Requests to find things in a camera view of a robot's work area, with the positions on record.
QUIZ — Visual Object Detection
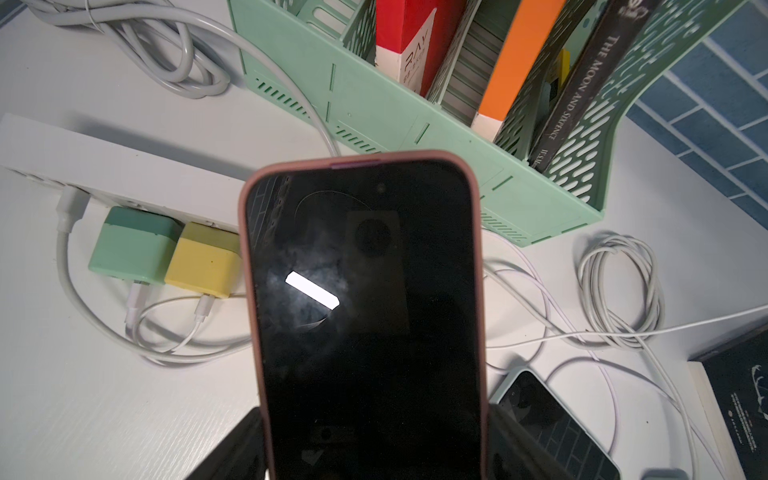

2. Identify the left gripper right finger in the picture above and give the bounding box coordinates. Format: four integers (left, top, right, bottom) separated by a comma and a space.
487, 404, 573, 479

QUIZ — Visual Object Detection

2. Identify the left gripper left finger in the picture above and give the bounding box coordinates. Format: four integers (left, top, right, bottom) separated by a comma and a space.
186, 407, 267, 480

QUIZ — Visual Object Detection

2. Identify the phone with mint case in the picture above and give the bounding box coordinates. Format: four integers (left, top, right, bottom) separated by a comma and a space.
489, 369, 621, 479

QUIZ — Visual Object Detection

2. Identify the white charging cable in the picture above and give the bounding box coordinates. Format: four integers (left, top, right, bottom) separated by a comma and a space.
482, 232, 768, 480

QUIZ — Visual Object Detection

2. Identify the phone with orange case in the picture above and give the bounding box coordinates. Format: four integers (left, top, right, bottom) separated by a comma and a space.
238, 150, 488, 479

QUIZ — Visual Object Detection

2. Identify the white charging cable phone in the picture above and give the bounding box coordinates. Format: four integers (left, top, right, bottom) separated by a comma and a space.
55, 185, 253, 367

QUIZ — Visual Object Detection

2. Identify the yellow charger plug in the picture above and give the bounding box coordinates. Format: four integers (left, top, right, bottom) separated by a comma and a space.
164, 222, 242, 298

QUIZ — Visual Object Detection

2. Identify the black book on table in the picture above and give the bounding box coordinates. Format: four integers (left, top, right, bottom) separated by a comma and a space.
688, 323, 767, 479

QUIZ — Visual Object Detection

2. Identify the green charger plug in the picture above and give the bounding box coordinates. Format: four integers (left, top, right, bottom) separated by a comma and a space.
88, 206, 182, 285

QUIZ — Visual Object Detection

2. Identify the white power strip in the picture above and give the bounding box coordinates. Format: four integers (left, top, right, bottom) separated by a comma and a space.
1, 114, 244, 232

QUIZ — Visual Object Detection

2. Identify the mint green file organizer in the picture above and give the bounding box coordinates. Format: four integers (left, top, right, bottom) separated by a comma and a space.
229, 0, 738, 246

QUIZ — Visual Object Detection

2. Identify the orange folder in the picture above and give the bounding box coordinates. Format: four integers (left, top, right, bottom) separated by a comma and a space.
471, 0, 566, 141

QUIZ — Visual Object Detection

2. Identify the red folder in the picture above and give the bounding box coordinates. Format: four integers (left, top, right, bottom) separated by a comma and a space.
375, 0, 466, 96

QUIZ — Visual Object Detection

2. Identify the black book in organizer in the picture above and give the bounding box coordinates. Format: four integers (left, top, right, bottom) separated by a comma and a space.
529, 0, 661, 173

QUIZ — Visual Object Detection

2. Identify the grey power strip cord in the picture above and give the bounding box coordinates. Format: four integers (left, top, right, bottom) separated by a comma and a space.
20, 0, 343, 158

